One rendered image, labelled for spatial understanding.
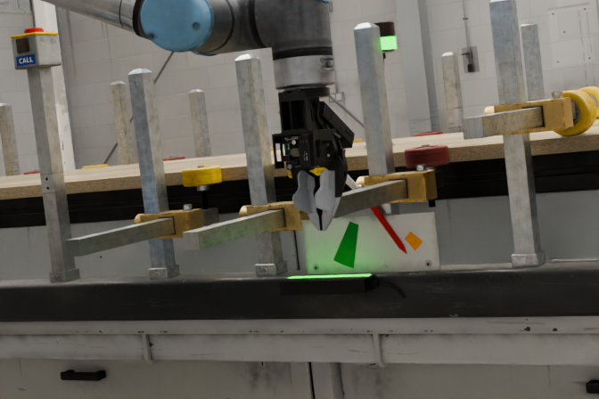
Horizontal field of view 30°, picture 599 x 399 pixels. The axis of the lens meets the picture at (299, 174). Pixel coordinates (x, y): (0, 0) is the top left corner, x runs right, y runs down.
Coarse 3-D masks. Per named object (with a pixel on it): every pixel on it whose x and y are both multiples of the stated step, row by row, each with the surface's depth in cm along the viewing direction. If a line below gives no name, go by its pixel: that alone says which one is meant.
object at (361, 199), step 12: (396, 180) 193; (348, 192) 176; (360, 192) 177; (372, 192) 180; (384, 192) 184; (396, 192) 188; (348, 204) 173; (360, 204) 176; (372, 204) 180; (336, 216) 169
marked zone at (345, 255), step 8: (352, 224) 198; (352, 232) 198; (344, 240) 199; (352, 240) 198; (344, 248) 199; (352, 248) 198; (336, 256) 200; (344, 256) 199; (352, 256) 199; (344, 264) 200; (352, 264) 199
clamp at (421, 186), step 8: (360, 176) 199; (368, 176) 196; (376, 176) 195; (384, 176) 194; (392, 176) 193; (400, 176) 193; (408, 176) 192; (416, 176) 191; (424, 176) 191; (432, 176) 194; (368, 184) 196; (408, 184) 192; (416, 184) 191; (424, 184) 191; (432, 184) 193; (408, 192) 192; (416, 192) 191; (424, 192) 191; (432, 192) 193; (400, 200) 193; (408, 200) 192; (416, 200) 192; (424, 200) 191
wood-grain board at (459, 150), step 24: (360, 144) 280; (408, 144) 243; (432, 144) 228; (456, 144) 215; (480, 144) 204; (552, 144) 197; (576, 144) 195; (96, 168) 334; (120, 168) 307; (168, 168) 263; (240, 168) 229; (360, 168) 216; (0, 192) 263; (24, 192) 259; (72, 192) 252
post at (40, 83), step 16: (32, 80) 232; (48, 80) 233; (32, 96) 232; (48, 96) 232; (32, 112) 233; (48, 112) 232; (48, 128) 232; (48, 144) 232; (48, 160) 232; (48, 176) 232; (48, 192) 233; (64, 192) 235; (48, 208) 233; (64, 208) 234; (48, 224) 234; (64, 224) 234; (48, 240) 234; (64, 240) 234; (64, 256) 233; (64, 272) 232
